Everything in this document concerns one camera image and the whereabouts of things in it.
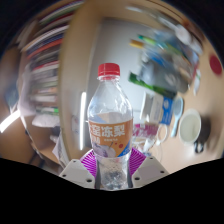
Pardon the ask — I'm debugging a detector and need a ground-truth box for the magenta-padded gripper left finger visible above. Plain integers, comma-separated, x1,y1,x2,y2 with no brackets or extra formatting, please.
59,148,100,190

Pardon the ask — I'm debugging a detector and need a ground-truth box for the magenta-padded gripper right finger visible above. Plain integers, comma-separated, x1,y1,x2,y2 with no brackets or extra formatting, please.
127,147,170,189

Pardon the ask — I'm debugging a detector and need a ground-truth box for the clear drink bottle red cap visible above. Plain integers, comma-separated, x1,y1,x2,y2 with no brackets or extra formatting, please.
87,62,135,191

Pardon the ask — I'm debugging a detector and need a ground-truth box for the round white compact dish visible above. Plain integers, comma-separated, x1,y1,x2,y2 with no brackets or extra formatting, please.
156,123,169,144

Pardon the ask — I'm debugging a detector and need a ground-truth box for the magenta pouch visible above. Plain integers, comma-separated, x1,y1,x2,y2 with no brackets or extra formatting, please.
132,123,160,138

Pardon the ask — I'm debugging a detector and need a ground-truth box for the white LED light bar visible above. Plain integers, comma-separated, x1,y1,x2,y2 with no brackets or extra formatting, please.
0,109,22,134
79,91,88,151

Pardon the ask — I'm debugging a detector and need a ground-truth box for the black mug white inside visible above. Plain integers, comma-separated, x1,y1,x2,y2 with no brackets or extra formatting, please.
179,108,213,154

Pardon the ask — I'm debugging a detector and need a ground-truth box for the teal hand brush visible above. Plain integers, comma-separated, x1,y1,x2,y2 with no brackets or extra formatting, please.
170,96,185,138

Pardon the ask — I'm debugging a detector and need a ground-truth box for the green glass bottle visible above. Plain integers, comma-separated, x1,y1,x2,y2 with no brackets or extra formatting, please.
128,71,178,100

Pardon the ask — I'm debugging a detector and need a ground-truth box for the grey shaker bottle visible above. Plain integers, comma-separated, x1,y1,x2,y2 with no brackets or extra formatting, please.
138,59,190,95

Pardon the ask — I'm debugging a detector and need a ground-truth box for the flat round red coaster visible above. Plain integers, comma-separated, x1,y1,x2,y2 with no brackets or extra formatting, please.
209,54,224,76

